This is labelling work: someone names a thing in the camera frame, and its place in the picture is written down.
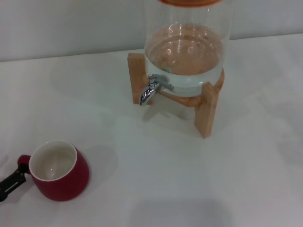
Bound wooden dispenser stand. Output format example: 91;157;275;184
127;52;225;139

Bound chrome faucet tap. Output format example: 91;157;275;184
139;73;175;106

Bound red ceramic cup white inside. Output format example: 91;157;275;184
17;140;90;202

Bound clear glass water dispenser jar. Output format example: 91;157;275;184
143;0;235;98

